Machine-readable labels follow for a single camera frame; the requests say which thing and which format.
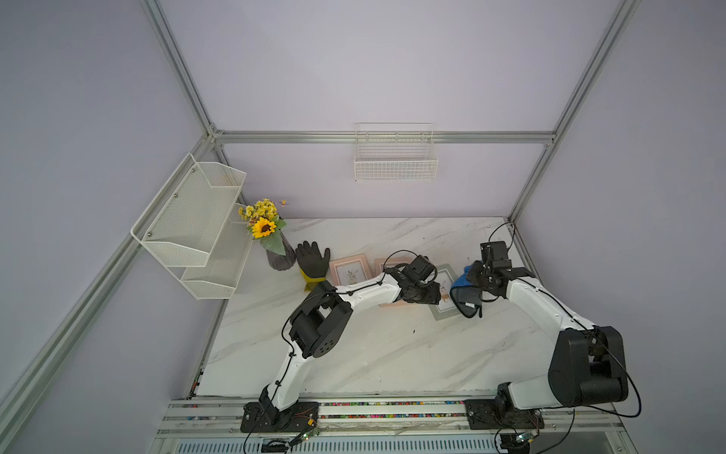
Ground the blue microfibre cloth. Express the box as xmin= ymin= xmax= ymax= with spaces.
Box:
xmin=449 ymin=266 xmax=482 ymax=319

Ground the pink picture frame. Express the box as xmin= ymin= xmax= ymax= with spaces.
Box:
xmin=372 ymin=253 xmax=413 ymax=308
xmin=329 ymin=255 xmax=372 ymax=287

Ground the green picture frame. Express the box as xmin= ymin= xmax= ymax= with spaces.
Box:
xmin=429 ymin=264 xmax=461 ymax=321

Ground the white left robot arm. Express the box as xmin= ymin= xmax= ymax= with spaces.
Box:
xmin=259 ymin=255 xmax=441 ymax=414

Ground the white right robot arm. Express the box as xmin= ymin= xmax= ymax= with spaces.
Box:
xmin=463 ymin=241 xmax=629 ymax=412

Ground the black yellow work glove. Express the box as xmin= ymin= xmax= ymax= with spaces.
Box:
xmin=295 ymin=241 xmax=331 ymax=292

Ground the dark glass vase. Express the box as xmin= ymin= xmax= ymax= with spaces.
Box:
xmin=267 ymin=234 xmax=297 ymax=272

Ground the sunflower bouquet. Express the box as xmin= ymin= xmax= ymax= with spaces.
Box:
xmin=236 ymin=199 xmax=287 ymax=255

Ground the white wire wall basket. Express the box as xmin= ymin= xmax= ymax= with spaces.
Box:
xmin=354 ymin=122 xmax=439 ymax=183

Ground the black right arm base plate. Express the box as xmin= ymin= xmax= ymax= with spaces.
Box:
xmin=464 ymin=383 xmax=545 ymax=431

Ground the aluminium front rail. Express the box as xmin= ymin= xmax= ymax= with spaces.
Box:
xmin=150 ymin=396 xmax=637 ymax=453

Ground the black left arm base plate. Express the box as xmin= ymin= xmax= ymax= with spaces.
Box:
xmin=240 ymin=387 xmax=321 ymax=433

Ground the white mesh wall shelf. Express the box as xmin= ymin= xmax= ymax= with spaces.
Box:
xmin=130 ymin=154 xmax=253 ymax=300

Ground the aluminium enclosure frame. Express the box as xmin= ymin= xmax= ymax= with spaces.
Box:
xmin=1 ymin=1 xmax=639 ymax=449

